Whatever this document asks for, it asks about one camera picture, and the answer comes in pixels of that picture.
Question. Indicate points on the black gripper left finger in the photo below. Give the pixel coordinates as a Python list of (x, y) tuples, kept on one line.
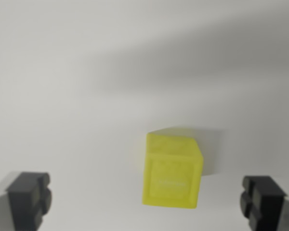
[(24, 199)]

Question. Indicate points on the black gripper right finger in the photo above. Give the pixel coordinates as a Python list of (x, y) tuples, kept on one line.
[(267, 204)]

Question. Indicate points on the yellow cube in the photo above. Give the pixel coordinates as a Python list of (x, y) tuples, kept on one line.
[(171, 173)]

